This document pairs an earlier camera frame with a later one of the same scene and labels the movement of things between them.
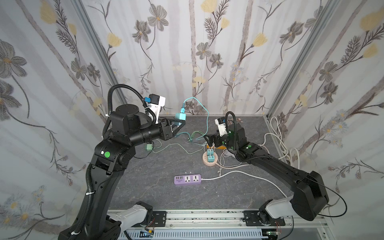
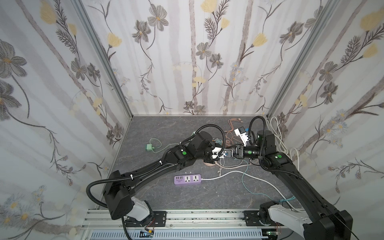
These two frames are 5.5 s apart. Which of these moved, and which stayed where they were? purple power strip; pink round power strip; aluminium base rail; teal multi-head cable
Moved: teal multi-head cable
Stayed: pink round power strip; aluminium base rail; purple power strip
